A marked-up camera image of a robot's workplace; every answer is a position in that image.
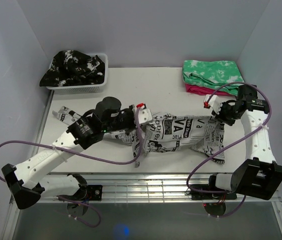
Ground newspaper print trousers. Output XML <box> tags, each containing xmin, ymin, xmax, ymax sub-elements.
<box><xmin>52</xmin><ymin>106</ymin><xmax>225</xmax><ymax>157</ymax></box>

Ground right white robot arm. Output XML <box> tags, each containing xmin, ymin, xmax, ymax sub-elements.
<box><xmin>203</xmin><ymin>84</ymin><xmax>282</xmax><ymax>200</ymax></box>

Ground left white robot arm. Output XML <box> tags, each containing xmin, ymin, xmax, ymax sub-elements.
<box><xmin>1</xmin><ymin>96</ymin><xmax>140</xmax><ymax>210</ymax></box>

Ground green white folded trousers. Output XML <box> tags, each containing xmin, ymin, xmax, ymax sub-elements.
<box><xmin>182</xmin><ymin>60</ymin><xmax>244</xmax><ymax>96</ymax></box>

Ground pink folded trousers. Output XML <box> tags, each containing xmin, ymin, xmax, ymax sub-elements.
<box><xmin>185</xmin><ymin>83</ymin><xmax>231</xmax><ymax>97</ymax></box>

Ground white plastic basket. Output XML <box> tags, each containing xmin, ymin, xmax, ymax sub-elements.
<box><xmin>46</xmin><ymin>53</ymin><xmax>109</xmax><ymax>95</ymax></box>

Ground black white patterned garment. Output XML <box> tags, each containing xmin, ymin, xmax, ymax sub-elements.
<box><xmin>39</xmin><ymin>50</ymin><xmax>106</xmax><ymax>87</ymax></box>

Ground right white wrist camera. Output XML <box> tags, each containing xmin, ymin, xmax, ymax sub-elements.
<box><xmin>203</xmin><ymin>94</ymin><xmax>223</xmax><ymax>115</ymax></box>

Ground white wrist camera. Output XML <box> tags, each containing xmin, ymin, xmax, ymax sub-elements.
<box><xmin>203</xmin><ymin>94</ymin><xmax>223</xmax><ymax>115</ymax></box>
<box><xmin>135</xmin><ymin>103</ymin><xmax>153</xmax><ymax>125</ymax></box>

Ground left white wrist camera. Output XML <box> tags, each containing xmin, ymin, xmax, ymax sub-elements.
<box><xmin>135</xmin><ymin>103</ymin><xmax>153</xmax><ymax>125</ymax></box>

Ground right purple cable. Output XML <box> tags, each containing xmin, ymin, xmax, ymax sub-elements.
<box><xmin>186</xmin><ymin>82</ymin><xmax>274</xmax><ymax>219</ymax></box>

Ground purple cable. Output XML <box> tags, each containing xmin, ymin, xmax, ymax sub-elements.
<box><xmin>186</xmin><ymin>82</ymin><xmax>274</xmax><ymax>219</ymax></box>
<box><xmin>0</xmin><ymin>106</ymin><xmax>147</xmax><ymax>227</ymax></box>

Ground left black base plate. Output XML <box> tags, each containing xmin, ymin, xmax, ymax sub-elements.
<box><xmin>63</xmin><ymin>184</ymin><xmax>103</xmax><ymax>202</ymax></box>

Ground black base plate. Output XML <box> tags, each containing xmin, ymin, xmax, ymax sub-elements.
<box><xmin>63</xmin><ymin>184</ymin><xmax>103</xmax><ymax>202</ymax></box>
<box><xmin>189</xmin><ymin>183</ymin><xmax>238</xmax><ymax>201</ymax></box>

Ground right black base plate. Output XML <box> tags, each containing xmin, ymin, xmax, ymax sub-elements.
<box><xmin>189</xmin><ymin>183</ymin><xmax>238</xmax><ymax>201</ymax></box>

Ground aluminium rail frame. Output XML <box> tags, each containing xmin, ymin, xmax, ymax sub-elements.
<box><xmin>0</xmin><ymin>89</ymin><xmax>282</xmax><ymax>240</ymax></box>

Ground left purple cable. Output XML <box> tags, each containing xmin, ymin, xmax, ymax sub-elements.
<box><xmin>0</xmin><ymin>106</ymin><xmax>147</xmax><ymax>227</ymax></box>

